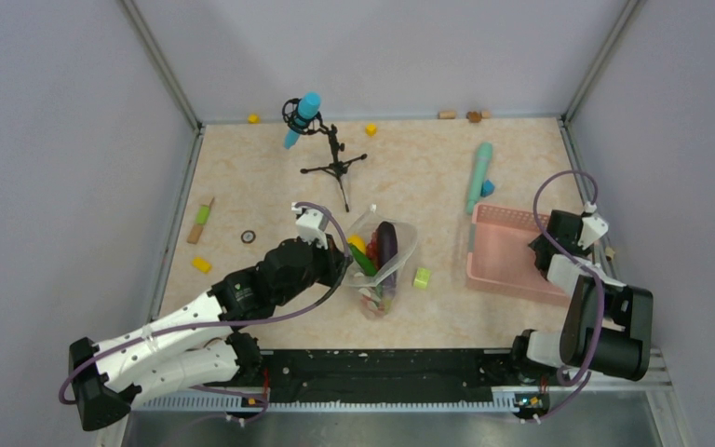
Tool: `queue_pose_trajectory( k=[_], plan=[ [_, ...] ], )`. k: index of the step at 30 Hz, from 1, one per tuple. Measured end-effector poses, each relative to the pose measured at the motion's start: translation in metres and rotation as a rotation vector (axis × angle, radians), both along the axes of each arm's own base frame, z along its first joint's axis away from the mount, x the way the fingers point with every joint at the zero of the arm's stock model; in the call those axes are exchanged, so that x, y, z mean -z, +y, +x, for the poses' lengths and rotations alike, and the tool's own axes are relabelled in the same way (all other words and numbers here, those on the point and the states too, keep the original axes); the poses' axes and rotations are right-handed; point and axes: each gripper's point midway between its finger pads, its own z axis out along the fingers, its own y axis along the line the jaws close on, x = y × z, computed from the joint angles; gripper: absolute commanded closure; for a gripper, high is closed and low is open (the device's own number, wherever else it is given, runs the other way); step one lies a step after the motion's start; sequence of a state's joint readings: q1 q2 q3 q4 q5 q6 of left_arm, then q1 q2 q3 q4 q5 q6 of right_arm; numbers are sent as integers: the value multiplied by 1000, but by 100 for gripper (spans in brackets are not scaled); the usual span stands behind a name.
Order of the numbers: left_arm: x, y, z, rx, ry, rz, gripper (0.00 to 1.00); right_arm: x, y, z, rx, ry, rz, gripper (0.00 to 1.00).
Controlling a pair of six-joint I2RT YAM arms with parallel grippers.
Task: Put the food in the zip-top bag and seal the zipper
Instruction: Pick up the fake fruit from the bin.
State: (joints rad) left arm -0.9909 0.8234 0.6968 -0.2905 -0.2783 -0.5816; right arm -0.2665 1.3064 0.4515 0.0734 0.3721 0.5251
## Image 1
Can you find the yellow block near left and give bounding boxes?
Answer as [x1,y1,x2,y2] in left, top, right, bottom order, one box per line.
[191,256,212,274]

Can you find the green cucumber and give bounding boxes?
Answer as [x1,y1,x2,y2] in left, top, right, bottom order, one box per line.
[348,244,378,277]

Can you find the pink plastic basket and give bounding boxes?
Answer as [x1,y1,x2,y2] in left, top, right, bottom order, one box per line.
[466,202,571,307]

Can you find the poker chip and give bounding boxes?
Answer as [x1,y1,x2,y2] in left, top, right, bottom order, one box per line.
[240,230,256,244]

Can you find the black microphone tripod stand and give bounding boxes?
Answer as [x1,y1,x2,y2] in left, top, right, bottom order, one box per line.
[299,108,368,212]

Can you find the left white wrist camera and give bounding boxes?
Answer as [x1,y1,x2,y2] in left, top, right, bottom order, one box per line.
[291,203,331,250]

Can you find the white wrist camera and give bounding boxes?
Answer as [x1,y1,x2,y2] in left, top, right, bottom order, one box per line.
[291,203,331,250]
[577,202,609,250]

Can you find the teal cylinder tube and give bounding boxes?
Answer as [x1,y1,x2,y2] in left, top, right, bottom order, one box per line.
[465,142,493,214]

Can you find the blue microphone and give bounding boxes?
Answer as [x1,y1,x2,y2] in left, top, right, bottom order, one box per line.
[282,91,321,149]

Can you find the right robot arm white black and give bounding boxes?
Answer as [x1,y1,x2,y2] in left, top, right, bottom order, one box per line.
[508,210,654,384]

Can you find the small blue block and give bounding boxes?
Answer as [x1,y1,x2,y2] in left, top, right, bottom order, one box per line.
[480,180,495,197]

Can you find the purple eggplant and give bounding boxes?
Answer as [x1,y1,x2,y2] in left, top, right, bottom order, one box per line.
[376,221,398,296]

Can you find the red grape bunch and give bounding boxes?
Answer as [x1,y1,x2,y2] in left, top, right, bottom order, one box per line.
[366,231,379,263]

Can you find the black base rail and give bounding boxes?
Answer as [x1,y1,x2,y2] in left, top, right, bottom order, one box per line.
[263,348,520,404]

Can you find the green and wood block stick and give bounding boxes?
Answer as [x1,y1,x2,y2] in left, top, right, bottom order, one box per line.
[186,196,215,245]

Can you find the clear zip top bag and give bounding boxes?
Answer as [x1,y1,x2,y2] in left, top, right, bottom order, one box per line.
[343,204,419,318]

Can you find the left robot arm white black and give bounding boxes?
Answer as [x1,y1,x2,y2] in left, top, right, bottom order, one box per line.
[60,236,352,431]

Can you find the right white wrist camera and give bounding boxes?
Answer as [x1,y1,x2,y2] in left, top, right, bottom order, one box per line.
[577,202,609,250]

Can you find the yellow lemon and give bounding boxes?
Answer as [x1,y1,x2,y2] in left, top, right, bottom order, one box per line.
[347,235,367,254]

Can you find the lime green toy brick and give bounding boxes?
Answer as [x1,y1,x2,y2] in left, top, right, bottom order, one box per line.
[412,267,432,290]

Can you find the brown wooden piece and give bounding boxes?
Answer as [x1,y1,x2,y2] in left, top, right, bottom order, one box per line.
[465,110,492,124]

